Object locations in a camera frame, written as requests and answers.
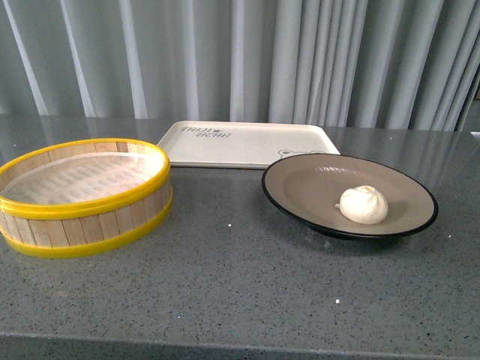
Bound beige plate black rim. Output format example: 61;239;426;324
262;154;439;239

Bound white steamed bun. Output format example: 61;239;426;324
334;185;389;225

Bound cream bear print tray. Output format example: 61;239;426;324
157;121;339;170

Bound yellow rimmed bamboo steamer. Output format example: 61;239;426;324
1;138;173;258

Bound grey pleated curtain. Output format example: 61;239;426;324
1;1;479;131

